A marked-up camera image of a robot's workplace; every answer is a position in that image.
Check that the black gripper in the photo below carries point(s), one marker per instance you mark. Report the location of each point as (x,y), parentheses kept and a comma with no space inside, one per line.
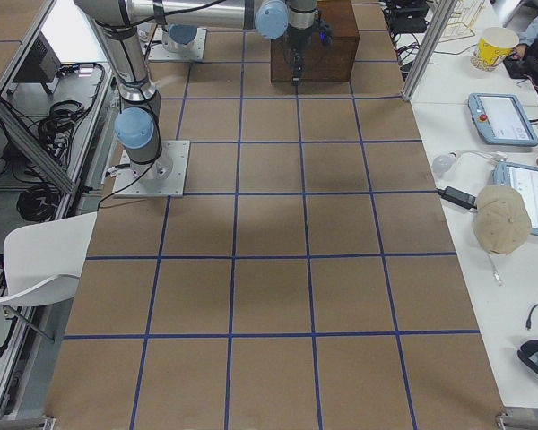
(297,40)

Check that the dark wooden drawer box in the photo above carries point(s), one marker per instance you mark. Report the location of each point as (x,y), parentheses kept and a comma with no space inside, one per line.
(323,64)

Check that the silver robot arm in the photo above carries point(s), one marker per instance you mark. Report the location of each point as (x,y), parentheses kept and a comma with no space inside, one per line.
(115,24)
(178,37)

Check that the white light bulb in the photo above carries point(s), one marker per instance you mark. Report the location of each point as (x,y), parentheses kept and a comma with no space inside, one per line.
(443,163)

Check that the yellow popcorn cup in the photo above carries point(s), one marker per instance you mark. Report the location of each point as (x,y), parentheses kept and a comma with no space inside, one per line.
(494,45)

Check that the blue teach pendant far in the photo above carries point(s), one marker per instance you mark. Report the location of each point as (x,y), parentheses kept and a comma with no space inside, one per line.
(501,120)

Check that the blue teach pendant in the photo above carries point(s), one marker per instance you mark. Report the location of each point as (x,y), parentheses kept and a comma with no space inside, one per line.
(501,120)
(523,179)

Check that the black power adapter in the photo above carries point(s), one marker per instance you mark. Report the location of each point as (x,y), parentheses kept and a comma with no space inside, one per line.
(458,197)

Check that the beige baseball cap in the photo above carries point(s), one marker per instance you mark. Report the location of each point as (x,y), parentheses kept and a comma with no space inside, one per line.
(502,223)

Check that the blue teach pendant near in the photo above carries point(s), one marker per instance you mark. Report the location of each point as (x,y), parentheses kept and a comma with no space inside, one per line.
(523,179)

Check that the white plastic chair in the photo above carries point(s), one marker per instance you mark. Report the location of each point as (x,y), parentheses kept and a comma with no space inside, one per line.
(43,262)

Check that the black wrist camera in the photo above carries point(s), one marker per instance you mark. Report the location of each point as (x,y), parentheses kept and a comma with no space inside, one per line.
(325,31)

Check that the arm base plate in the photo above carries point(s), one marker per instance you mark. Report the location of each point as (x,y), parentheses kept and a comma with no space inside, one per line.
(166,177)
(163,49)

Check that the gold wire rack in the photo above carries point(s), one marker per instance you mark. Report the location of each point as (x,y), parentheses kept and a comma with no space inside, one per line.
(461,21)

